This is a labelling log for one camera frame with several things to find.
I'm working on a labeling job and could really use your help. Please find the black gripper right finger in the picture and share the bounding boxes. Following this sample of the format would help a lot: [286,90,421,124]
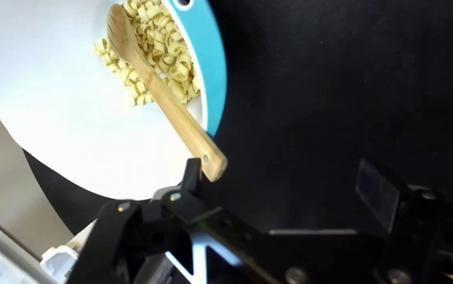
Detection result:
[355,158,453,284]

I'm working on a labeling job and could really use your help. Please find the white bowl teal rim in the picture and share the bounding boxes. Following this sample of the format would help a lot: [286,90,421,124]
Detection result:
[0,0,229,202]

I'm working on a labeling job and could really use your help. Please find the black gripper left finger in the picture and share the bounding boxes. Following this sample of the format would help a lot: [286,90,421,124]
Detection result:
[66,156,290,284]

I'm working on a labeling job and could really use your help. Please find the yellow pasta pieces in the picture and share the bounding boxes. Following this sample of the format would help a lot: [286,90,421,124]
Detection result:
[95,0,202,107]

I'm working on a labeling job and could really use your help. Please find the wooden cooking stick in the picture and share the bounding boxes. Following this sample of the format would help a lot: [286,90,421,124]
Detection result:
[106,3,229,183]

